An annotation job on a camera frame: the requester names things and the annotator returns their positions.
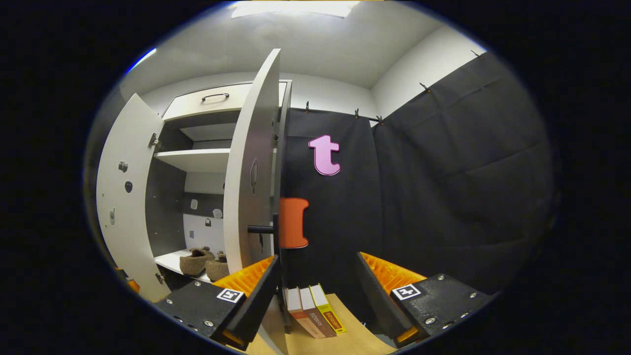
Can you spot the brown fuzzy shoe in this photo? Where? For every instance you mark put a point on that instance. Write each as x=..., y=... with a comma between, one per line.
x=194, y=264
x=219, y=271

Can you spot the yellow book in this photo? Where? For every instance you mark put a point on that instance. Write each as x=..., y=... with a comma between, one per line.
x=331, y=318

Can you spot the white shoe cabinet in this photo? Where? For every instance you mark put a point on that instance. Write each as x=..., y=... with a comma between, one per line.
x=197, y=159

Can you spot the metal door hinge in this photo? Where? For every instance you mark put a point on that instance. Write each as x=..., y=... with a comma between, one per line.
x=154, y=142
x=159, y=278

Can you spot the dark red book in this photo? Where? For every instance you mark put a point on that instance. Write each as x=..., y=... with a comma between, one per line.
x=318, y=320

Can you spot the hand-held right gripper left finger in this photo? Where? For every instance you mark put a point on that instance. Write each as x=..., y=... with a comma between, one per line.
x=259, y=301

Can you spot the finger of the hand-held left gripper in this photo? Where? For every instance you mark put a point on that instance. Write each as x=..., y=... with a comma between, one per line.
x=133, y=286

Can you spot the white cabinet drawer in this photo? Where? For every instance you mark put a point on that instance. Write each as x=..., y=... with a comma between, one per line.
x=197, y=106

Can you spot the orange and white book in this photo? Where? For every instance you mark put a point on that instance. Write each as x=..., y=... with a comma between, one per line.
x=300, y=315

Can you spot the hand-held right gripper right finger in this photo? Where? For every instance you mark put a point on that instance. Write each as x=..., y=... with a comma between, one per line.
x=377, y=301

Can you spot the black backdrop cloth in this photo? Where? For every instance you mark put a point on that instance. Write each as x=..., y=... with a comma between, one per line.
x=345, y=222
x=468, y=172

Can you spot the white shoe cabinet door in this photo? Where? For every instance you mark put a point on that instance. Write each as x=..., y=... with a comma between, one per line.
x=251, y=148
x=123, y=222

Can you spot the ceiling light panel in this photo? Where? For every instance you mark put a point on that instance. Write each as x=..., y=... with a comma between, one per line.
x=296, y=7
x=143, y=60

